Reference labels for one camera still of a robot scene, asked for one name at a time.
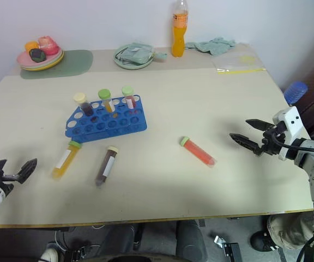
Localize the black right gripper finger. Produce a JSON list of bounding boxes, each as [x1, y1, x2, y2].
[[245, 118, 277, 132], [229, 133, 264, 157]]

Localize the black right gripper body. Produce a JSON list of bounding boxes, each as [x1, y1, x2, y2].
[[260, 121, 288, 156]]

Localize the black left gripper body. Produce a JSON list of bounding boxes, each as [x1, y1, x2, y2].
[[0, 169, 19, 198]]

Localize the green-capped tube yellow-orange liquid, long label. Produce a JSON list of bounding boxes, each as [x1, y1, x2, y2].
[[51, 140, 82, 181]]

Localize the green-capped tube red-orange liquid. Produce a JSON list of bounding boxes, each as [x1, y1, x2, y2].
[[180, 136, 218, 167]]

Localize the cream-capped tube brown liquid, white label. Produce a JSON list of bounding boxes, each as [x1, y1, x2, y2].
[[95, 146, 119, 188]]

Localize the cream-capped tube dark liquid, no label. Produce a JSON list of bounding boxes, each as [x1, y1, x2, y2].
[[73, 92, 94, 117]]

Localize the blue plastic test tube rack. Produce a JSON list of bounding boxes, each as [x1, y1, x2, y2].
[[64, 94, 149, 144]]

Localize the green-capped tube orange liquid, narrow label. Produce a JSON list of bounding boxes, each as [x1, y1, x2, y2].
[[98, 88, 114, 114]]

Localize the green-capped tube dark red liquid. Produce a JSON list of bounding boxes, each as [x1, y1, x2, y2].
[[121, 86, 137, 110]]

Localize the blue bottle cap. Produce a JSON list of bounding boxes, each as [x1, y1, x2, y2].
[[283, 81, 309, 106]]

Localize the clear zip plastic bag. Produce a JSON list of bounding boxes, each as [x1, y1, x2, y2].
[[213, 53, 267, 74]]

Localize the white shoe of bystander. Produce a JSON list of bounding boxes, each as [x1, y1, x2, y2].
[[40, 247, 59, 262]]

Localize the green crumpled cloth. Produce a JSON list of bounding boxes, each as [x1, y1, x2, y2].
[[185, 37, 236, 56]]

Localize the khaki trouser leg of bystander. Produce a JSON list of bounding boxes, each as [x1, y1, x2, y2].
[[267, 212, 314, 250]]

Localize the black shoe of bystander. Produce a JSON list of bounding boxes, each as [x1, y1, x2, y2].
[[250, 230, 281, 252]]

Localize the yellow plate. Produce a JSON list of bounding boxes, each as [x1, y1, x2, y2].
[[20, 51, 65, 72]]

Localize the pink plate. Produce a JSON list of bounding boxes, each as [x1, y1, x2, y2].
[[16, 48, 64, 69]]

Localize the dark green purple toy fruit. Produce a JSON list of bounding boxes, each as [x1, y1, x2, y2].
[[28, 49, 47, 63]]

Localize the green placemat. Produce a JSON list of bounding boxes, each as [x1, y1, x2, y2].
[[20, 49, 94, 80]]

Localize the orange soda plastic bottle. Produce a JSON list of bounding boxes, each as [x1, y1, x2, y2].
[[171, 0, 189, 58]]

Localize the orange toy fruit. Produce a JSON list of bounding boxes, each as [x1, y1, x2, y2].
[[25, 40, 40, 52]]

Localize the pink-red toy fruit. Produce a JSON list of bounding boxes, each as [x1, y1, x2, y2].
[[38, 35, 58, 56]]

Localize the dark rounded shape under table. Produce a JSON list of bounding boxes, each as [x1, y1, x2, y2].
[[102, 220, 209, 262]]

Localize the pale green round plate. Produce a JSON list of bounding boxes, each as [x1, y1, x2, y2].
[[113, 43, 155, 70]]

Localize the pale green zip pouch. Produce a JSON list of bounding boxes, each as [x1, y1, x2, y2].
[[118, 43, 168, 64]]

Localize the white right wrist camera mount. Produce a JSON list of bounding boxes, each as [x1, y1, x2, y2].
[[272, 106, 302, 160]]

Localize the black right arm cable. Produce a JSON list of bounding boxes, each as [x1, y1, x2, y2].
[[271, 133, 314, 153]]

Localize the black metal bracket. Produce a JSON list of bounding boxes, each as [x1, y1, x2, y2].
[[213, 235, 243, 262]]

